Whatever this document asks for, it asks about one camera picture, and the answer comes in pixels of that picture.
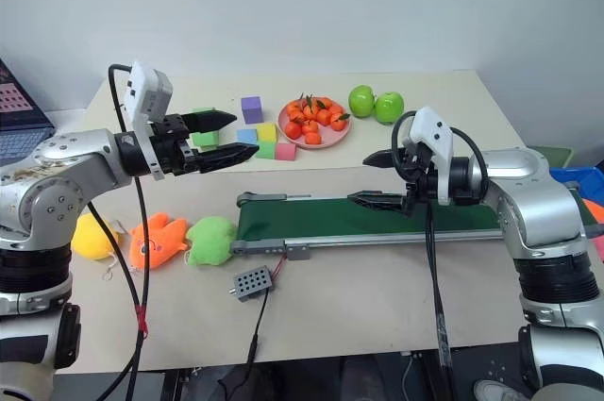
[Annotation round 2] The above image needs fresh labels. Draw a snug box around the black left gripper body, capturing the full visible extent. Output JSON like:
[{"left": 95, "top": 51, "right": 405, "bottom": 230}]
[{"left": 149, "top": 112, "right": 202, "bottom": 178}]

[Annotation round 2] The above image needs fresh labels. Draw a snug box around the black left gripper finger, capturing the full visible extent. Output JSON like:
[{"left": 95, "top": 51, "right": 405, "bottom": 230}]
[
  {"left": 191, "top": 142, "right": 261, "bottom": 175},
  {"left": 181, "top": 109, "right": 239, "bottom": 134}
]

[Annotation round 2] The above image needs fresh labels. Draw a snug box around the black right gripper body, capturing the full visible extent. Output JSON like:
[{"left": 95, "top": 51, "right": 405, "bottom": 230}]
[{"left": 389, "top": 142, "right": 438, "bottom": 220}]

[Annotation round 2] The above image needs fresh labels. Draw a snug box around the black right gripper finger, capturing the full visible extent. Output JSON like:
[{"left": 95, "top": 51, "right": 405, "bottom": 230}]
[
  {"left": 347, "top": 190, "right": 408, "bottom": 214},
  {"left": 361, "top": 148, "right": 395, "bottom": 169}
]

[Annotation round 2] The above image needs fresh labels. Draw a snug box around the green conveyor belt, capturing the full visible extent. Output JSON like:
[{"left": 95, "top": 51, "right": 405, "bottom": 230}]
[{"left": 229, "top": 192, "right": 509, "bottom": 261}]

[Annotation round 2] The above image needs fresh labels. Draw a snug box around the large green foam block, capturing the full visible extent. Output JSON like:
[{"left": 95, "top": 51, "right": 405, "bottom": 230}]
[{"left": 191, "top": 107, "right": 222, "bottom": 147}]

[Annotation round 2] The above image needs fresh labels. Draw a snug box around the blue foam block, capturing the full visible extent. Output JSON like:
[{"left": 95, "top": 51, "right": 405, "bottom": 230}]
[{"left": 235, "top": 127, "right": 260, "bottom": 147}]

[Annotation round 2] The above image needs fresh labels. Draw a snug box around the purple foam block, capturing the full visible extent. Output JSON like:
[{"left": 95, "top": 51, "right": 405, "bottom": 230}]
[{"left": 240, "top": 95, "right": 263, "bottom": 125}]

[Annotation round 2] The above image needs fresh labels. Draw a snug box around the small green foam block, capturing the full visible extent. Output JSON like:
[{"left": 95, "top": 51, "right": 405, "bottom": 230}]
[{"left": 254, "top": 140, "right": 278, "bottom": 161}]

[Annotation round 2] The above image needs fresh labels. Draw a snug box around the green apple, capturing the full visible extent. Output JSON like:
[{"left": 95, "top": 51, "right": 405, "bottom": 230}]
[
  {"left": 374, "top": 91, "right": 406, "bottom": 125},
  {"left": 347, "top": 84, "right": 378, "bottom": 118}
]

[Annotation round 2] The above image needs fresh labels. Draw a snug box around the pink plate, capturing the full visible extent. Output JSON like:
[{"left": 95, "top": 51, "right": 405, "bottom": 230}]
[{"left": 276, "top": 96, "right": 354, "bottom": 151}]

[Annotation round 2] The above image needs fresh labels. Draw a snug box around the green plush toy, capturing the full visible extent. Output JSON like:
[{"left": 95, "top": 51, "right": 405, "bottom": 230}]
[{"left": 184, "top": 215, "right": 238, "bottom": 268}]

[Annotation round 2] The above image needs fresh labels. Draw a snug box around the orange plush toy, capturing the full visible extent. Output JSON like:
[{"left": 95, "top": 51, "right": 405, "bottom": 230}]
[{"left": 127, "top": 211, "right": 190, "bottom": 273}]

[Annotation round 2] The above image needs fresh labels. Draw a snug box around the yellow plush toy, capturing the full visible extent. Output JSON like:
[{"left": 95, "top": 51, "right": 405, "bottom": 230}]
[{"left": 71, "top": 213, "right": 125, "bottom": 279}]

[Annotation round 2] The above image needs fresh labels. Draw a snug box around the grey perforated control box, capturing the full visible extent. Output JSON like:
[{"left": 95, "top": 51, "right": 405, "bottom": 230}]
[{"left": 229, "top": 264, "right": 280, "bottom": 304}]

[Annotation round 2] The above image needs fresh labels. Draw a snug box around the green plastic bin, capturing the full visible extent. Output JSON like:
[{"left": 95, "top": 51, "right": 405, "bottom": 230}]
[{"left": 526, "top": 144, "right": 575, "bottom": 169}]

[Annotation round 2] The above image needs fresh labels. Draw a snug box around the open laptop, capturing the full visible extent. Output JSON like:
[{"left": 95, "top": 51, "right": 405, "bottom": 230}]
[{"left": 0, "top": 58, "right": 57, "bottom": 169}]

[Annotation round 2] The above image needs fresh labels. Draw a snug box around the blue plastic bin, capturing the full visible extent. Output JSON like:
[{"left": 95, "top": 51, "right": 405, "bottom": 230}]
[{"left": 549, "top": 165, "right": 604, "bottom": 205}]

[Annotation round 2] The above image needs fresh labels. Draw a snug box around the orange object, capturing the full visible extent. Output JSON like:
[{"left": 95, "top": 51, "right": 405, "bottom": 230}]
[{"left": 582, "top": 197, "right": 604, "bottom": 226}]

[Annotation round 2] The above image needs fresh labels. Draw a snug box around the white shoe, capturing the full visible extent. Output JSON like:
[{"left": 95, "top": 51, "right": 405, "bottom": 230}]
[{"left": 473, "top": 378, "right": 532, "bottom": 401}]

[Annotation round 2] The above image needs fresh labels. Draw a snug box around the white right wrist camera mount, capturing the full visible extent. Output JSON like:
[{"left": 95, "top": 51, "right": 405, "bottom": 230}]
[{"left": 406, "top": 107, "right": 455, "bottom": 207}]

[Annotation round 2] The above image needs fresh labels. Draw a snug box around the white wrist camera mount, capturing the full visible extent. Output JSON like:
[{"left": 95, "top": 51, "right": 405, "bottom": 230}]
[
  {"left": 406, "top": 107, "right": 455, "bottom": 207},
  {"left": 123, "top": 59, "right": 175, "bottom": 181}
]

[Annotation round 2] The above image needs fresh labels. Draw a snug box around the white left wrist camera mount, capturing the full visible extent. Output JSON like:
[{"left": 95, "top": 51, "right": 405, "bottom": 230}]
[{"left": 123, "top": 59, "right": 175, "bottom": 181}]

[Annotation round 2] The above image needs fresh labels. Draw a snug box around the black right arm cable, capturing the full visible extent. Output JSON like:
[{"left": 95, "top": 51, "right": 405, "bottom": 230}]
[{"left": 392, "top": 110, "right": 490, "bottom": 401}]

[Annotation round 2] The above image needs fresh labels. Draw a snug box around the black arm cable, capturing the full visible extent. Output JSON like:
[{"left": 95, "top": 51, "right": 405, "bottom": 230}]
[
  {"left": 87, "top": 63, "right": 151, "bottom": 401},
  {"left": 392, "top": 110, "right": 490, "bottom": 401}
]

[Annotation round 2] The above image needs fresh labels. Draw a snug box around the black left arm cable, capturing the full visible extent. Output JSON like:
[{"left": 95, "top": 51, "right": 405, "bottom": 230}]
[{"left": 87, "top": 63, "right": 151, "bottom": 401}]

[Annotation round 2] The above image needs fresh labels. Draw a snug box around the black control box cable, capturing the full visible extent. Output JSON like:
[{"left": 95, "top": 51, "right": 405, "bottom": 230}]
[{"left": 235, "top": 288, "right": 272, "bottom": 395}]

